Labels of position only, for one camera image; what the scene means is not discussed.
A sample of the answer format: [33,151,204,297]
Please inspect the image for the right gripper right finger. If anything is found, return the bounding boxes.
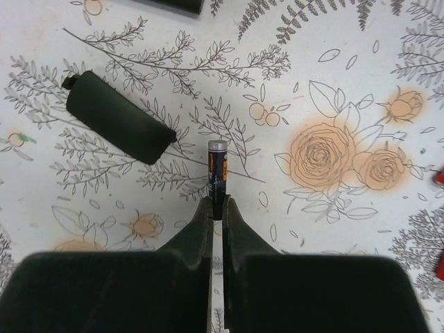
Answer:
[221,194,434,333]

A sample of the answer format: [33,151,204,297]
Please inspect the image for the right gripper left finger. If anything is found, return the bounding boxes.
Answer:
[1,198,212,332]

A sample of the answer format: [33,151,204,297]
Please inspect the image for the black battery cover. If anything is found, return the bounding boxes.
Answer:
[62,71,177,165]

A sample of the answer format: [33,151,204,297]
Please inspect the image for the small slim black remote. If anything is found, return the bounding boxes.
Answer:
[137,0,204,15]

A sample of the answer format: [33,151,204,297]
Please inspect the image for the red yellow aaa battery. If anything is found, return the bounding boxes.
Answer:
[432,168,444,188]
[436,255,444,281]

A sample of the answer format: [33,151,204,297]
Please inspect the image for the floral table mat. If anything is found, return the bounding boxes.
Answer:
[1,1,443,332]

